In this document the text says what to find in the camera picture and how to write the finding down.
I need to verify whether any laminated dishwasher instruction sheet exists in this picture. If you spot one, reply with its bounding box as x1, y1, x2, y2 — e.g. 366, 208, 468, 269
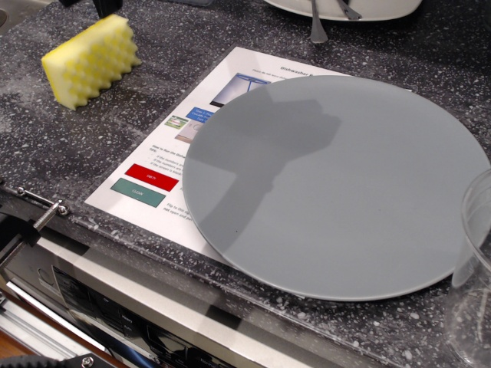
87, 48, 419, 264

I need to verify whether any aluminium extrusion rail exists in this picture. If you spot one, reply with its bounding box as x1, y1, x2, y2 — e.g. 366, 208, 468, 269
0, 294, 116, 368

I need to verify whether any metal utensil on white plate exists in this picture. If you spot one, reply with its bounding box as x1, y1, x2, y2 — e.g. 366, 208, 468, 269
338, 0, 362, 21

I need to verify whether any white plate at top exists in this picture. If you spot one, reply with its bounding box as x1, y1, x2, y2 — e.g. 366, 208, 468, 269
267, 0, 422, 21

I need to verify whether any round grey plate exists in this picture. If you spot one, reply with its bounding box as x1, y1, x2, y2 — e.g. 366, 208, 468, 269
183, 76, 490, 301

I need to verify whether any yellow foam sponge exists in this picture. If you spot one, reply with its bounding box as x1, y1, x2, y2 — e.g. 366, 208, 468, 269
41, 15, 141, 110

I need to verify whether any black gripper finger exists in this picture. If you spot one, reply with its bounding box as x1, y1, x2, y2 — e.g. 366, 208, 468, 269
95, 0, 123, 18
59, 0, 79, 6

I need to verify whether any clear plastic cup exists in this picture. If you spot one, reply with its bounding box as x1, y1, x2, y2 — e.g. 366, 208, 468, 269
445, 170, 490, 367

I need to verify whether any metal spoon handle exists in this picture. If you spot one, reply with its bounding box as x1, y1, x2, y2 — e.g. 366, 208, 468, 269
310, 0, 328, 44

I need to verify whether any stainless steel dishwasher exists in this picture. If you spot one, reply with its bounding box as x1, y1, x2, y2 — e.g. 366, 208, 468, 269
2, 238, 374, 367

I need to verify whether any black cable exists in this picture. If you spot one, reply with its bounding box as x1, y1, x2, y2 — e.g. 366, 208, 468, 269
0, 354, 62, 368

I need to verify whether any black bracket with screw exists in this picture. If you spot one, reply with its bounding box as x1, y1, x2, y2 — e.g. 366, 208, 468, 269
55, 353, 114, 368

